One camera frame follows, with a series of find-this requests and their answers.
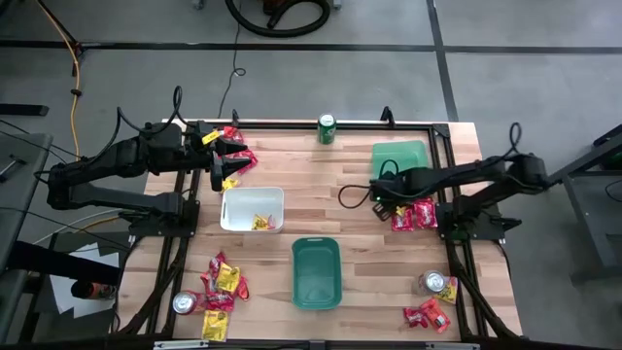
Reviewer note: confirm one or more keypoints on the orange shop vacuum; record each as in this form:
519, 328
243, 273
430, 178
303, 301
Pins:
282, 33

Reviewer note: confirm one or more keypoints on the white paper sheet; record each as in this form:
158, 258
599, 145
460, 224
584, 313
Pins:
82, 296

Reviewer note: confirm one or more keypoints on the grey side table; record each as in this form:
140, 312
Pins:
19, 194

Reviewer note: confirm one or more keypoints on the black aluminium table frame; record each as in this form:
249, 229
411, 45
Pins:
291, 126

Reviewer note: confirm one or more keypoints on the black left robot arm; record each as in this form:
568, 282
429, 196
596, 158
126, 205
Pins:
121, 155

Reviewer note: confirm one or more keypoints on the black bar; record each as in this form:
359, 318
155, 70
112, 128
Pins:
58, 262

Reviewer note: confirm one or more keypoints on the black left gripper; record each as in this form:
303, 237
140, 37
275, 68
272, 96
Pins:
199, 148

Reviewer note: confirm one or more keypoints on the grey metal tool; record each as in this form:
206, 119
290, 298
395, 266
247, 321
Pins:
10, 167

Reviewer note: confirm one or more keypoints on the green plastic bin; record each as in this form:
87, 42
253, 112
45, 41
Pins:
316, 272
403, 153

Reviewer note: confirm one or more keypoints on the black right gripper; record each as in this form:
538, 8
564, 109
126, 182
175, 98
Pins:
398, 187

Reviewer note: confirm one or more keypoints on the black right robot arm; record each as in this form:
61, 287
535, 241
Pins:
466, 172

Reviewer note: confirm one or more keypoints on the black floor strip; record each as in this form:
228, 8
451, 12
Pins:
24, 110

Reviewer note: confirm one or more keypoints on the red Skittles pack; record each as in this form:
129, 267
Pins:
221, 302
402, 222
250, 156
208, 283
217, 262
425, 214
233, 132
415, 317

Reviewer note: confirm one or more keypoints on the black tripod stand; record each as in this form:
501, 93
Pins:
68, 33

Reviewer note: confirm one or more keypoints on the white plastic bin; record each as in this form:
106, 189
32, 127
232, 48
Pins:
243, 204

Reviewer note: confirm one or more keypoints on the red soda can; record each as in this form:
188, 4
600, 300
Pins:
183, 302

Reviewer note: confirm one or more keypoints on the green Sprite can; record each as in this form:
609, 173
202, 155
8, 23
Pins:
326, 131

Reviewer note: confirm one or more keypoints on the silver soda can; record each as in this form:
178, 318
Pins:
432, 282

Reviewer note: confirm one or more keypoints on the dark grey desk frame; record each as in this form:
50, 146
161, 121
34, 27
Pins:
590, 223

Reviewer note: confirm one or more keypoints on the grey stand leg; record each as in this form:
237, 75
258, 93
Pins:
336, 4

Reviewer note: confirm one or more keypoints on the dark bottle orange label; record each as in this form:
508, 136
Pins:
92, 290

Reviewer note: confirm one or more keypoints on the yellow candy pack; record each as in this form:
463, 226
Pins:
451, 291
261, 223
227, 278
401, 211
229, 184
215, 325

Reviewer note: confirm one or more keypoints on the yellow gripper tag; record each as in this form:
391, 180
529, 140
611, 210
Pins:
210, 137

